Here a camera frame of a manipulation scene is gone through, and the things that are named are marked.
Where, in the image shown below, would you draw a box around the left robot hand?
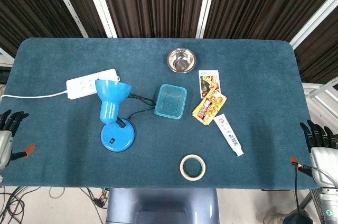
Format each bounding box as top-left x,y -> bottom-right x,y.
0,109 -> 36,171

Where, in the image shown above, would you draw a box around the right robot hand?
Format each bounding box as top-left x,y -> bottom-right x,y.
290,119 -> 338,190

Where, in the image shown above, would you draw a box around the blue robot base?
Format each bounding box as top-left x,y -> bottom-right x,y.
105,188 -> 220,224

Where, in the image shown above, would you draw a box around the blue desk lamp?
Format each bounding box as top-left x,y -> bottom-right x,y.
95,79 -> 136,152

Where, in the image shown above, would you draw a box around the teal table mat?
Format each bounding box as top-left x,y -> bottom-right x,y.
0,37 -> 322,190

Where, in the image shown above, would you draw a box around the white ointment tube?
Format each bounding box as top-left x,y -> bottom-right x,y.
213,113 -> 245,157

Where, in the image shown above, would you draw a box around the white power strip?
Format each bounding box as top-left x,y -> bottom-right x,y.
65,68 -> 121,100

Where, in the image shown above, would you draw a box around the yellow snack packet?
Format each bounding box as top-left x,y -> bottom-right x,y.
192,92 -> 228,125

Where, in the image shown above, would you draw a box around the masking tape roll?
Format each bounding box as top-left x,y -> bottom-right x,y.
180,154 -> 206,181

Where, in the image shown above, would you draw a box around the white food sachet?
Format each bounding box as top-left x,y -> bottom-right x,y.
198,69 -> 221,100

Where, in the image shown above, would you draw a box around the blue plastic container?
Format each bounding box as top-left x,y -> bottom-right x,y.
154,83 -> 188,121

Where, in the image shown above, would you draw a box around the stainless steel bowl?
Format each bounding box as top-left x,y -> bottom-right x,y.
166,48 -> 198,73

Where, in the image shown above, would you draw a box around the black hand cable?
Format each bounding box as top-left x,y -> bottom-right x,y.
293,164 -> 304,214

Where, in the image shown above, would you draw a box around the white power strip cable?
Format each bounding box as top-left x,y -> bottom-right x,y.
0,90 -> 68,101

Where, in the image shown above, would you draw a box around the black floor cables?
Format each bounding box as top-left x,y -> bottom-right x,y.
0,186 -> 40,224

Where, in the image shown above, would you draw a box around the thin black cable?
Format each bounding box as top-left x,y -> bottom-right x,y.
126,93 -> 156,122

